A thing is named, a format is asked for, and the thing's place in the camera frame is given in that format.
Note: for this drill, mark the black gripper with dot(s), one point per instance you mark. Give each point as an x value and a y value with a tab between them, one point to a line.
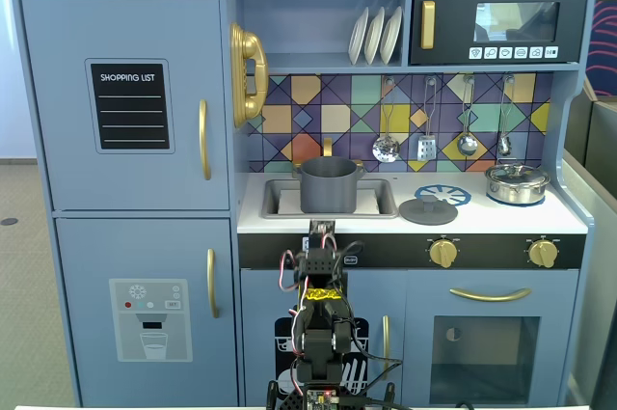
321	232

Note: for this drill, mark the gray pot lid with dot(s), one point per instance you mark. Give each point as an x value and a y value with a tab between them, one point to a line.
426	214

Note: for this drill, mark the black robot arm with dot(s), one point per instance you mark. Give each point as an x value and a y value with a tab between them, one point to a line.
318	362

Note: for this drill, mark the steel pot lid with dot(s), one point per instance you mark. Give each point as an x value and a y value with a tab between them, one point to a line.
516	172

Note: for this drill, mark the gray pot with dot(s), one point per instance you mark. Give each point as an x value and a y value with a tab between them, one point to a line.
328	193

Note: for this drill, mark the grey sink basin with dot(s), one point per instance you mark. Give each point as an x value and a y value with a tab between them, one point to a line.
381	198

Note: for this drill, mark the gold faucet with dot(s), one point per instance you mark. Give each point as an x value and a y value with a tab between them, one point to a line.
328	145

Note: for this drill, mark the blue dishwasher door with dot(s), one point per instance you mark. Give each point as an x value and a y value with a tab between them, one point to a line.
260	299

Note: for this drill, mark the steel slotted spoon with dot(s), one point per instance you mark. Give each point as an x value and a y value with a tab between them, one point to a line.
385	149

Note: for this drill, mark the gold stove knob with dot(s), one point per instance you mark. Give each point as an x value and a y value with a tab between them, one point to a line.
544	253
443	253

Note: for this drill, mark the colourful tile backsplash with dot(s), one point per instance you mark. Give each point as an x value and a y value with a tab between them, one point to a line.
337	106

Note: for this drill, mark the steel slotted spatula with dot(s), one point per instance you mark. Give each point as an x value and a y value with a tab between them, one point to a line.
426	148

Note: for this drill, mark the steel ladle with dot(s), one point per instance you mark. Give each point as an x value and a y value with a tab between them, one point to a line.
467	144

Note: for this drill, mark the blue toy kitchen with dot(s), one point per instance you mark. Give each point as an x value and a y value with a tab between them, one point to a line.
144	236

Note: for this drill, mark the gold toy telephone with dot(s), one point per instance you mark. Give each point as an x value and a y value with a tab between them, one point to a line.
248	72

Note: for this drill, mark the steel pot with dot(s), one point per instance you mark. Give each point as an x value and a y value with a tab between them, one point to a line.
516	192

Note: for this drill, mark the white plate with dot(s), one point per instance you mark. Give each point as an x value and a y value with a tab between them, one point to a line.
391	36
358	38
373	37

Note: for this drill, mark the small steel spoon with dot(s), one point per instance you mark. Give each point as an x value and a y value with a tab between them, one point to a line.
504	144

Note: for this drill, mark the blue oven door with window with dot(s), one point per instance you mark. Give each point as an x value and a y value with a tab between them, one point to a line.
491	381

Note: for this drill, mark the black shopping list board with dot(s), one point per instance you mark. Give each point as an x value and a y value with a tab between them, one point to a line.
130	111

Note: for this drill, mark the blue fridge door with dispenser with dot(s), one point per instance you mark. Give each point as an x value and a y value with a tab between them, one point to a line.
87	255

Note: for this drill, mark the black toy microwave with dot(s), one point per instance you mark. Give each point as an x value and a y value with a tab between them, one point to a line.
453	24

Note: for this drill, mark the blue fridge door with board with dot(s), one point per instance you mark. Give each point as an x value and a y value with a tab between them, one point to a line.
58	91

